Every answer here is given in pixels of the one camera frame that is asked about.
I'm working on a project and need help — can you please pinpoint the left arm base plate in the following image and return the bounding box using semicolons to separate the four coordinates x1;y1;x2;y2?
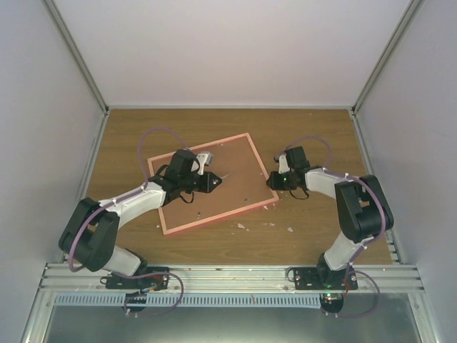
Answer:
100;267;170;291

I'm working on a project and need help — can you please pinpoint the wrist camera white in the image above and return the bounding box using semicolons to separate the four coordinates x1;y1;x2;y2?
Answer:
196;151;214;175
274;153;291;174

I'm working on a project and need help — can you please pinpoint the grey slotted cable duct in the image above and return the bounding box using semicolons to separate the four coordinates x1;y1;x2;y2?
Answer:
54;292;321;309

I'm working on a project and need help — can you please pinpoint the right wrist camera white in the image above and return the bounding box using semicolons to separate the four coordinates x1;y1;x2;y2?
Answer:
274;153;291;174

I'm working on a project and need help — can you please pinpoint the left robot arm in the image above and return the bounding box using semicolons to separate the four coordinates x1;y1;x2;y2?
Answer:
59;149;222;289

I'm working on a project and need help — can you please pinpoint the pink picture frame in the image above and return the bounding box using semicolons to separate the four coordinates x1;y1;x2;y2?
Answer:
159;133;279;235

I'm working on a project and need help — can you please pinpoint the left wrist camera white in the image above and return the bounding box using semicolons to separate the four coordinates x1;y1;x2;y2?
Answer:
196;151;214;175

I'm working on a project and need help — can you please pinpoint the aluminium front rail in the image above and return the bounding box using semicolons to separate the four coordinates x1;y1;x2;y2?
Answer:
39;264;425;294

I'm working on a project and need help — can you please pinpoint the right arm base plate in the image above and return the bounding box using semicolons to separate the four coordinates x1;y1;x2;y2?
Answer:
286;267;358;291

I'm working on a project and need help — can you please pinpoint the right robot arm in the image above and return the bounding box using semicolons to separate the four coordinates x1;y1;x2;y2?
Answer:
266;146;394;289

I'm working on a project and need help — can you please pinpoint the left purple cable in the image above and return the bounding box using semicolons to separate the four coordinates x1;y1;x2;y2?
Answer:
67;126;190;273

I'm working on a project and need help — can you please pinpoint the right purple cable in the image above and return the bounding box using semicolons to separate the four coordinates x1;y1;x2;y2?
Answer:
281;134;388;251

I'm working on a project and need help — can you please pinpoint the purple cable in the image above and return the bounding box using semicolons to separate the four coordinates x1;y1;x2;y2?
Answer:
67;126;190;273
281;134;388;251

